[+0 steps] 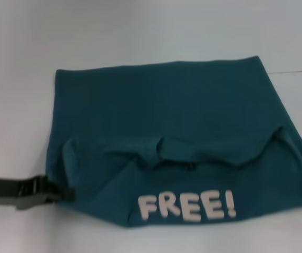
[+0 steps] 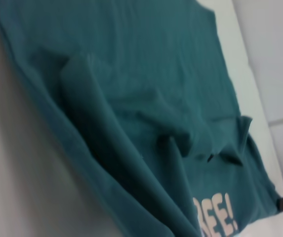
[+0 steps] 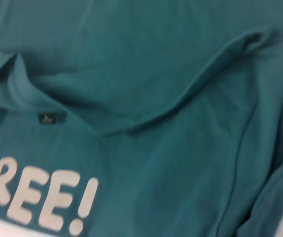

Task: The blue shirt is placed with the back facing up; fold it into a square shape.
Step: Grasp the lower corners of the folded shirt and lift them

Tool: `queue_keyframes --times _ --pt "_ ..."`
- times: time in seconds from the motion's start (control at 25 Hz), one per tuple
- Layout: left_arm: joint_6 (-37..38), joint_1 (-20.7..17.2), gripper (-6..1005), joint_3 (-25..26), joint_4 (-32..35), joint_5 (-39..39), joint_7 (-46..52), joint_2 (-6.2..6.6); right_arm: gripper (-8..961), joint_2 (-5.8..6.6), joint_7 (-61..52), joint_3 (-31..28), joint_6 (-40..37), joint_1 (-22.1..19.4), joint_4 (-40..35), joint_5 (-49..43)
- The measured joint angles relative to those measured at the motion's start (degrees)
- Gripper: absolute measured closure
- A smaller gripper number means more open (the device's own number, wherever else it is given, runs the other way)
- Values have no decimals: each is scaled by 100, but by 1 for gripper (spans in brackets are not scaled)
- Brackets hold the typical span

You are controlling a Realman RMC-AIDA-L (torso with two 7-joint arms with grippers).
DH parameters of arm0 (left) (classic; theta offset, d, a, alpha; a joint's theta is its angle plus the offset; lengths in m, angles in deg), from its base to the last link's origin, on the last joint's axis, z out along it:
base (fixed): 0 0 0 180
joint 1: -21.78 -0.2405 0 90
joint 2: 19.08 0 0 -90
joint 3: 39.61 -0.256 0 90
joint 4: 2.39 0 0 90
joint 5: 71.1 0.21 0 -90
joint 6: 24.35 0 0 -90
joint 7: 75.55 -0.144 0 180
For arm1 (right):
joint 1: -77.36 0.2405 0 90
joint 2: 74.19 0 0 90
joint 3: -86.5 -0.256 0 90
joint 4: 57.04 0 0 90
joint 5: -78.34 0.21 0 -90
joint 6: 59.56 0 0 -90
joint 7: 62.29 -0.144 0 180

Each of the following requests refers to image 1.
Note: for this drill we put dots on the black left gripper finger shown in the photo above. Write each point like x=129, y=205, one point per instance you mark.
x=68, y=194

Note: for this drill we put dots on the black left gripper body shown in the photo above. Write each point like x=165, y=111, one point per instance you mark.
x=16, y=191

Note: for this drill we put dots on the teal blue shirt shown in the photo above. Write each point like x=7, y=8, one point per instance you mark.
x=166, y=131

